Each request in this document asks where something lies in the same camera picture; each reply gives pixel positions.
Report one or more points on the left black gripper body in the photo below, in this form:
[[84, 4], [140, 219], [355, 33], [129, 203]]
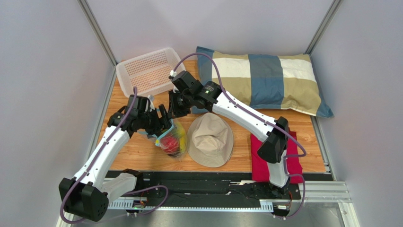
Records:
[[151, 122]]

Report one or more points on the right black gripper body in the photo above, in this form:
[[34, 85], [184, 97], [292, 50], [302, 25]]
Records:
[[173, 105]]

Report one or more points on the clear zip top bag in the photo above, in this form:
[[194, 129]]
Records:
[[156, 140]]

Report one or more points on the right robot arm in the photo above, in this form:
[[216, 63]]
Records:
[[189, 92]]

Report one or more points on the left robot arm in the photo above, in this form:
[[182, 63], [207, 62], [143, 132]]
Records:
[[86, 196]]

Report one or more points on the yellow fake fruit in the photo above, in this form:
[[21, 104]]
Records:
[[180, 135]]

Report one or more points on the red fake apple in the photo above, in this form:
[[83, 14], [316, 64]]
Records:
[[169, 145]]

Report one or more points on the white plastic basket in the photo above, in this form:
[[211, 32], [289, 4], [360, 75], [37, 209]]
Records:
[[149, 73]]

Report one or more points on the beige bucket hat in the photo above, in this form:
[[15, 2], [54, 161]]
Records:
[[211, 141]]

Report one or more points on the plaid pillow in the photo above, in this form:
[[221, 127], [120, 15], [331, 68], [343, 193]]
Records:
[[264, 81]]

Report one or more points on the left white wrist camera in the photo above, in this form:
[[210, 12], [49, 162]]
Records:
[[151, 100]]

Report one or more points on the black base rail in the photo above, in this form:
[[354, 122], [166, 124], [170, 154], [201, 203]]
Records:
[[207, 191]]

